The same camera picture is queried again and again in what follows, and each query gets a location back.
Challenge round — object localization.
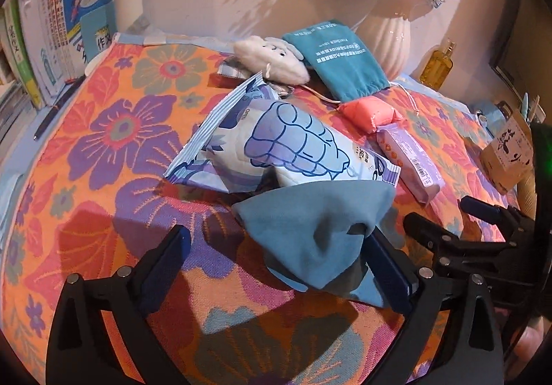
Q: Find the teal drawstring pouch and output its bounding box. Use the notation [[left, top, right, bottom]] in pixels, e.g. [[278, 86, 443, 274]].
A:
[[282, 18, 391, 103]]

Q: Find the bunch of pens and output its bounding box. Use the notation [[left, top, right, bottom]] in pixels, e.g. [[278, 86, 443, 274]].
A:
[[520, 92, 542, 124]]

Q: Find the small teal book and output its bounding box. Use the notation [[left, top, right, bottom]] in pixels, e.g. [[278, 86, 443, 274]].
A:
[[81, 6, 117, 67]]

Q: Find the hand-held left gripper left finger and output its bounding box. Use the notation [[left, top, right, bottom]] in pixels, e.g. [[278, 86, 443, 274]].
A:
[[47, 225, 193, 385]]

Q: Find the coral pink packet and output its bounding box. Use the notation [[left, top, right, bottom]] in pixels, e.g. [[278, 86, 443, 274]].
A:
[[337, 95, 404, 134]]

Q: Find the brown cardboard pen holder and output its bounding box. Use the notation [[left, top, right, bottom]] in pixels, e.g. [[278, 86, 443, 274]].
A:
[[480, 109, 535, 195]]

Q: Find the white ribbed vase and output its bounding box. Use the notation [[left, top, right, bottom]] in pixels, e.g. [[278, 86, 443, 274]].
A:
[[351, 0, 425, 81]]

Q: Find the person's right hand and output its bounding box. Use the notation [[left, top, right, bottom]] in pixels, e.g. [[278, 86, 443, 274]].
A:
[[515, 322, 546, 364]]

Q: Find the floral orange tablecloth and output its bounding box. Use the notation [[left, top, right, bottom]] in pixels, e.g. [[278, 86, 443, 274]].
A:
[[0, 42, 535, 385]]

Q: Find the blue printed wipes packet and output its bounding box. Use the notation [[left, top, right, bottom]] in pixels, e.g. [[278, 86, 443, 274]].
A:
[[164, 72, 402, 196]]

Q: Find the purple tissue packet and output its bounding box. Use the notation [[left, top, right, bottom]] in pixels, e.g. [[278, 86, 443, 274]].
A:
[[376, 123, 445, 207]]

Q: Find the woven wicker object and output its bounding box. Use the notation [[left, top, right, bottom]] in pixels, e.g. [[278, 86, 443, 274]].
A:
[[517, 178, 538, 217]]

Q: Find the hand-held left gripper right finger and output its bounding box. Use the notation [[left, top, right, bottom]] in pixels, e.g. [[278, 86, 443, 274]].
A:
[[361, 227, 505, 385]]

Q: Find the row of books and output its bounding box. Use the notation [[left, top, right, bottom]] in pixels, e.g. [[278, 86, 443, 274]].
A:
[[0, 0, 119, 110]]

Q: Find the blue cloth pouch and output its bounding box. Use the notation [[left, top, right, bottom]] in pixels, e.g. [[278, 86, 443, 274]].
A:
[[233, 181, 396, 309]]

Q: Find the white plush toy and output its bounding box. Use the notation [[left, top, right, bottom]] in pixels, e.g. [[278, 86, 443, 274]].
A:
[[234, 36, 311, 86]]

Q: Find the dark pen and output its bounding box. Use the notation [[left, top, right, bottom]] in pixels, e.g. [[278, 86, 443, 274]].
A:
[[33, 75, 87, 141]]

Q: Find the yellow glass bottle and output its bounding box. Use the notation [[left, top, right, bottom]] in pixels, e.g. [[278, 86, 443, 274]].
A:
[[419, 39, 457, 91]]

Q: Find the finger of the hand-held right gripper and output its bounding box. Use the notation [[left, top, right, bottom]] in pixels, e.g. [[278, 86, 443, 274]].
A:
[[459, 195, 503, 218], [403, 213, 464, 258]]

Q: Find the dark monitor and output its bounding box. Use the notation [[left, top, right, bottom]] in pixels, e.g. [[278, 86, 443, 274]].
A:
[[489, 0, 552, 101]]

